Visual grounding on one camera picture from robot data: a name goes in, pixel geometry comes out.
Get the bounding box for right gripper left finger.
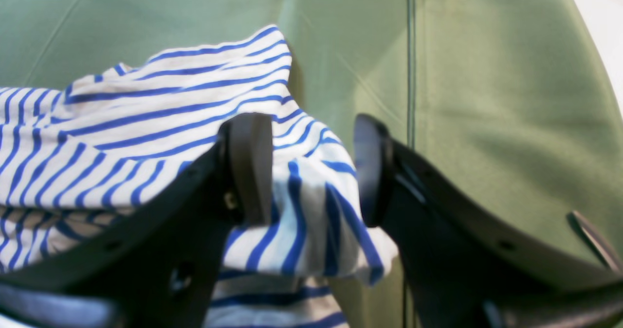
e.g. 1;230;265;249
0;113;273;328

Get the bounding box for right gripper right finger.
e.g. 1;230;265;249
354;114;623;328

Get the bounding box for blue white striped t-shirt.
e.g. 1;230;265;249
0;25;398;328

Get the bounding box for green table cloth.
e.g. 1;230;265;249
1;0;622;328

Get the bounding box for orange handled scissors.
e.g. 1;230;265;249
567;210;623;273

